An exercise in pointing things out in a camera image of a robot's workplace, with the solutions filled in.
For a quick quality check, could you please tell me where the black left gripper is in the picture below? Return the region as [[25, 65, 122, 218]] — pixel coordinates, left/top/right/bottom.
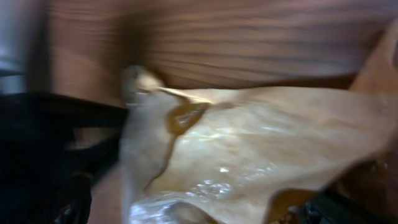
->
[[1, 92, 127, 224]]

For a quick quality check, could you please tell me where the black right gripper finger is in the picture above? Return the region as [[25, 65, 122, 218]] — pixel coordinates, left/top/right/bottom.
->
[[298, 190, 397, 224]]

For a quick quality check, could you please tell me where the brown white snack packet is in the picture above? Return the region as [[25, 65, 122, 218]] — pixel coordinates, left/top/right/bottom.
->
[[119, 22, 397, 223]]

